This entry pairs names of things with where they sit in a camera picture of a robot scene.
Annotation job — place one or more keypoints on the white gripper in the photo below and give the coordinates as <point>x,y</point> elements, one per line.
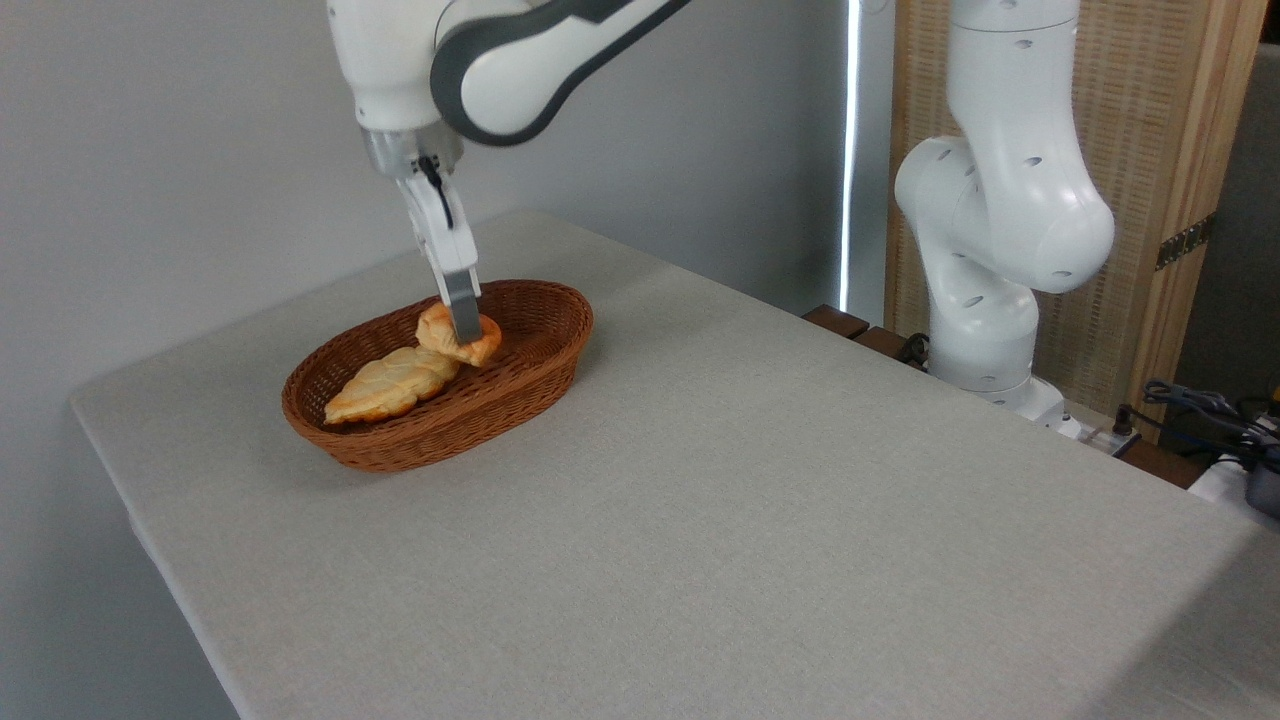
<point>438,225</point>

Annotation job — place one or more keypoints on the small golden croissant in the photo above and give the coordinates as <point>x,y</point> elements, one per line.
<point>438,330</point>

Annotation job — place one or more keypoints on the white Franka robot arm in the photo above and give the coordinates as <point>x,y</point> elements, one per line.
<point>1000,200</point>

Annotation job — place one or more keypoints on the long braided bread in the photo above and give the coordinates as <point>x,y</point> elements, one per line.
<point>385,385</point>

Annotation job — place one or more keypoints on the brown wicker basket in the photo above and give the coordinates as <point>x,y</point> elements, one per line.
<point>400,445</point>

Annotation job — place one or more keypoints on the grey tablecloth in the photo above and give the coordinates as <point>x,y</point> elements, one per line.
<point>750,520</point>

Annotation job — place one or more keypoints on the dark wooden slat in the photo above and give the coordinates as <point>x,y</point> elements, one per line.
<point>885,343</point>
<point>836,320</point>

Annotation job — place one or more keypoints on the wooden rattan folding screen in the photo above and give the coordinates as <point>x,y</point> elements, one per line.
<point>1150,120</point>

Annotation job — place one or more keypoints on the metal screen hinge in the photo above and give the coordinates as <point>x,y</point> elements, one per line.
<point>1185,242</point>

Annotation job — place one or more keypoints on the dark grey partition panel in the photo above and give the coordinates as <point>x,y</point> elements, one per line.
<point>1235,250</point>

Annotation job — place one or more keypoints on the dark grey device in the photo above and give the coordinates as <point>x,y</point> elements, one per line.
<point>1265,492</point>

